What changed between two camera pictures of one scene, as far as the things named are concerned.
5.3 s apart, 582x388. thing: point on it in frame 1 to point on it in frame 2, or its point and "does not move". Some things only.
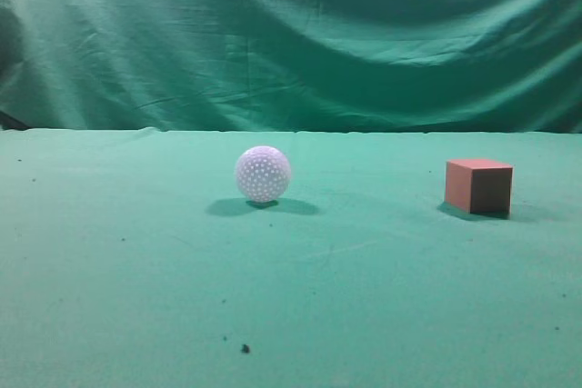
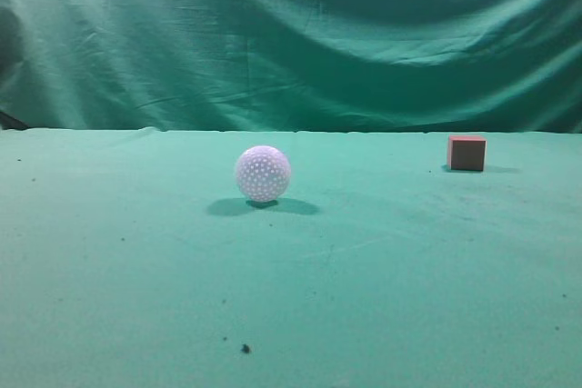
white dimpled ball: (263, 174) does not move
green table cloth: (130, 258) does not move
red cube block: (479, 186) to (467, 153)
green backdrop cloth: (344, 42) does not move
